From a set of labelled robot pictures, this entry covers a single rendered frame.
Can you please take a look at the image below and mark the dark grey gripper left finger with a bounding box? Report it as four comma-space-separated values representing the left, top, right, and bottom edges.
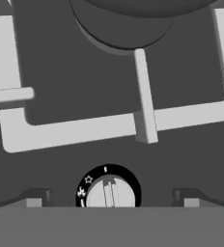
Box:
0, 187, 55, 208

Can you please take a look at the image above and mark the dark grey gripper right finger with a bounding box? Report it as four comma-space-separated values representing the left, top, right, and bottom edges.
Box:
171, 187, 224, 208

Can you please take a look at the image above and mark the dark grey stove hob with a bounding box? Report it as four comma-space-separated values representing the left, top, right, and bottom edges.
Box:
0, 0, 224, 208

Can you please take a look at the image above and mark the light grey hob grate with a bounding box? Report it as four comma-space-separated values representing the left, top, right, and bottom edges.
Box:
0, 7, 224, 154

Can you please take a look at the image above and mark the grey knob with black ring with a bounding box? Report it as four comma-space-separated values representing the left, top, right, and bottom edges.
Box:
74, 163, 143, 208

